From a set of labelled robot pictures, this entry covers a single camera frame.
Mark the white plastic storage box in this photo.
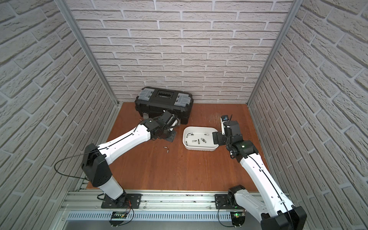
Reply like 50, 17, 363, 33
183, 126, 218, 151

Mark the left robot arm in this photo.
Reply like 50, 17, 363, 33
81, 111, 179, 204

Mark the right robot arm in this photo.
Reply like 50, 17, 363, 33
212, 132, 307, 230

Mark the black plastic toolbox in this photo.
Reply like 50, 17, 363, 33
135, 87, 194, 125

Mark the right controller board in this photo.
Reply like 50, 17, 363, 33
230, 212, 246, 228

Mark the controller board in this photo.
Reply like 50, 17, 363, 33
230, 212, 246, 228
109, 211, 129, 227

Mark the left controller board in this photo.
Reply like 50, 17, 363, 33
109, 211, 129, 227

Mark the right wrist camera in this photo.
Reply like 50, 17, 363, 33
220, 115, 229, 135

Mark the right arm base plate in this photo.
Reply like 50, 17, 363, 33
214, 194, 238, 209

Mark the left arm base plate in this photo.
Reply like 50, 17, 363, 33
101, 193, 142, 209

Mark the aluminium front rail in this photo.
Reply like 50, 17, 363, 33
57, 189, 263, 224

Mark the right aluminium corner post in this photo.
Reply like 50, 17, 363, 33
247, 0, 303, 105

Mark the aluminium corner post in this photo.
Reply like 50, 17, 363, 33
55, 0, 119, 106
247, 0, 303, 105

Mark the left aluminium corner post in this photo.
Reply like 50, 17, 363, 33
55, 0, 119, 106

